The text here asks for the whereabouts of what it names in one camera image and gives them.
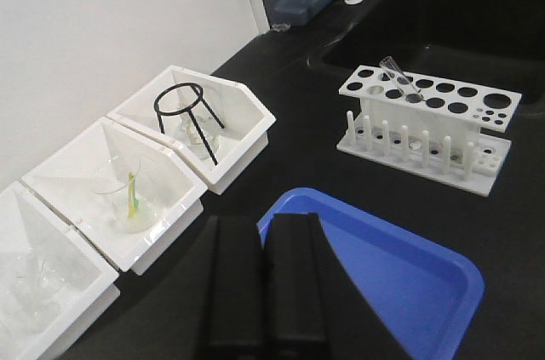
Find green yellow plastic droppers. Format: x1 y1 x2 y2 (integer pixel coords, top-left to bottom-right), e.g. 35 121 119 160
128 171 139 219

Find clear glass test tube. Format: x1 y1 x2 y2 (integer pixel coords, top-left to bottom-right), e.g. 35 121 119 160
379 56 423 103

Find white storage bin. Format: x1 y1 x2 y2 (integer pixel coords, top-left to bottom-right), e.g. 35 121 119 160
1 182 120 359
23 117 207 275
108 66 275 195

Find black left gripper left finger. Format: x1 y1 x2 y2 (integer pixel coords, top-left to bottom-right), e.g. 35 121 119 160
206 216 265 359

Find blue plastic tray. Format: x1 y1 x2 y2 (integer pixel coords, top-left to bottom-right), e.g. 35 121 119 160
257 187 485 359

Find glassware in left bin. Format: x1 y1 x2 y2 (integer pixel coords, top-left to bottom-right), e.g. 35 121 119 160
1 251 69 335

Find black wire tripod stand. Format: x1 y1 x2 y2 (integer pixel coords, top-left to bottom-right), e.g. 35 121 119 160
153 82 225 165

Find left white storage bin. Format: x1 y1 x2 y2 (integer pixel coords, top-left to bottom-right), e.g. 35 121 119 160
1 182 120 359

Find white test tube rack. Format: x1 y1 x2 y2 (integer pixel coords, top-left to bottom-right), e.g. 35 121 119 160
336 65 521 197

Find glass beaker in middle bin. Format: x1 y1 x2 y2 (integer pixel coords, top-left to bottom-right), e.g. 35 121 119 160
92 154 163 233

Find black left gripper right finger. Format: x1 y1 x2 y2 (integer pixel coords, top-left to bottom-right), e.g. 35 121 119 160
265 213 409 359

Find right white storage bin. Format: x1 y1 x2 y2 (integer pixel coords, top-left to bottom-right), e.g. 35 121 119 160
108 66 275 195

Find middle white storage bin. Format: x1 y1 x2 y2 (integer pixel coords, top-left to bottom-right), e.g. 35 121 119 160
23 117 207 275

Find glass flask under tripod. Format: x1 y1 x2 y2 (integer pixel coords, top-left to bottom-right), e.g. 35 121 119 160
173 113 221 160

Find black lab sink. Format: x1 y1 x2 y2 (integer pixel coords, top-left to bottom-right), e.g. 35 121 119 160
322 0 544 111

